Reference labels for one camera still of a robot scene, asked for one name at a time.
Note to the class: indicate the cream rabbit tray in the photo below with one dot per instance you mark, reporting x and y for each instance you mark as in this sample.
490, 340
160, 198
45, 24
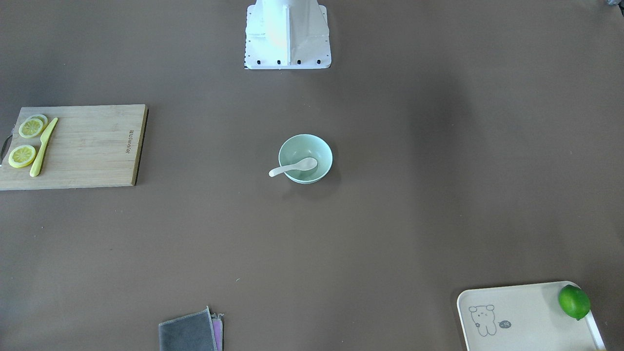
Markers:
524, 318

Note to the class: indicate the stacked lemon slices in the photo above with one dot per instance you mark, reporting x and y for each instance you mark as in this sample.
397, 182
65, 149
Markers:
33, 126

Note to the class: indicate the bamboo cutting board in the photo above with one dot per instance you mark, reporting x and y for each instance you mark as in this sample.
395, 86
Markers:
90, 146

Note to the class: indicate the white ceramic spoon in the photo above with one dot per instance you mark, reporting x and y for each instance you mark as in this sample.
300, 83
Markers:
306, 164

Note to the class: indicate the green lime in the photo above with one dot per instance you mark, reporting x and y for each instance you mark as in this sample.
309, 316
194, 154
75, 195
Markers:
574, 302

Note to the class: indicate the grey folded cloth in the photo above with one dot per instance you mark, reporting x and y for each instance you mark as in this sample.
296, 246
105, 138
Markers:
200, 331

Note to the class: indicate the white camera pillar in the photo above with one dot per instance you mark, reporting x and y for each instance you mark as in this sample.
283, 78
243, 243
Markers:
287, 35

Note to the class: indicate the lemon slice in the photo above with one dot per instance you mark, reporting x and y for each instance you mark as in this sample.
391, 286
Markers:
22, 156

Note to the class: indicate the yellow plastic knife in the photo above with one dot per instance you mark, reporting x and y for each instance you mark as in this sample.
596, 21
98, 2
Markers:
44, 140

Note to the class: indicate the mint green bowl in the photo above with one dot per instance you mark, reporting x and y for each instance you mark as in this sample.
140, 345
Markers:
302, 146

